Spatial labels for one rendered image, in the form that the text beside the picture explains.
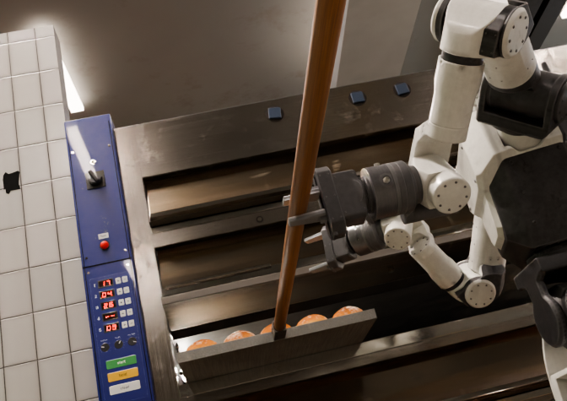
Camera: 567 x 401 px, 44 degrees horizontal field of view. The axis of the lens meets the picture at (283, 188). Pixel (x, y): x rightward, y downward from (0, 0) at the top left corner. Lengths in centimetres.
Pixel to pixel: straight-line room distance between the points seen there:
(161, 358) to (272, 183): 68
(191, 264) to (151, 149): 45
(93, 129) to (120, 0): 367
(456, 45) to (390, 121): 148
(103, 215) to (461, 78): 154
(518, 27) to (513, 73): 15
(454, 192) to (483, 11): 28
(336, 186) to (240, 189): 128
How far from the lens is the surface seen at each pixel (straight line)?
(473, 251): 184
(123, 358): 224
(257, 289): 217
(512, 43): 113
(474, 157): 146
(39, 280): 240
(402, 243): 172
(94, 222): 239
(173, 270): 232
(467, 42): 111
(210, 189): 242
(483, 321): 236
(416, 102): 264
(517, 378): 233
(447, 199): 116
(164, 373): 224
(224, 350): 194
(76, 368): 229
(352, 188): 115
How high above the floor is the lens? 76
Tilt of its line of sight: 24 degrees up
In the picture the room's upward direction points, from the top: 15 degrees counter-clockwise
